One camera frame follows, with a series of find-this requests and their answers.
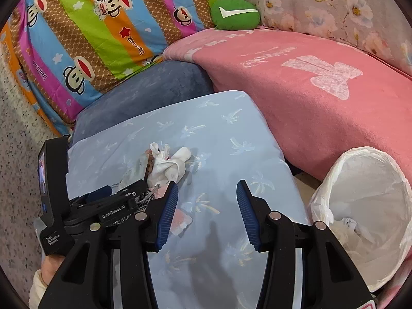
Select pink and white packet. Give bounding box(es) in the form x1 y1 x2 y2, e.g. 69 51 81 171
170 209 194 236

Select green plush cushion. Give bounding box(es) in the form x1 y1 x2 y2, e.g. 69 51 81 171
211 0 261 31

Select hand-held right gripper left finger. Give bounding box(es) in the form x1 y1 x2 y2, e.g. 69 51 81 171
39 181 179 309

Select floral print blanket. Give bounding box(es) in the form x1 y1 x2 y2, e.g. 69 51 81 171
209 0 412 78

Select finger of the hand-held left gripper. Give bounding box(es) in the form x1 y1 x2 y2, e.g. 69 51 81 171
64 180 149 229
70 185 113 207

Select white bin with plastic liner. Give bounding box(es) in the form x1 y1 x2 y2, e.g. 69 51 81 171
307 147 412 292

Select pink blanket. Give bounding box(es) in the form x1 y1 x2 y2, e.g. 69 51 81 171
164 27 412 184

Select white cloth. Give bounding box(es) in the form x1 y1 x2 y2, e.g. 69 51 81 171
150 142 191 184

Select leopard print scrap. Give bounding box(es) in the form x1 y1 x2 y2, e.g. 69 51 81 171
137 159 163 210

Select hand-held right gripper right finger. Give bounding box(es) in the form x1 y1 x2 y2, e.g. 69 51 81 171
236 179 377 309

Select person's left forearm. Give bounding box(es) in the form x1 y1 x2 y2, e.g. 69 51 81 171
30 254 65 309

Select striped monkey print quilt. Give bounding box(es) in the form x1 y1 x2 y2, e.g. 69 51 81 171
0 0 219 136

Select blue-grey cushion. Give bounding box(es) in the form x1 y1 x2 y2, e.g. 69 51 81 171
72 61 214 145

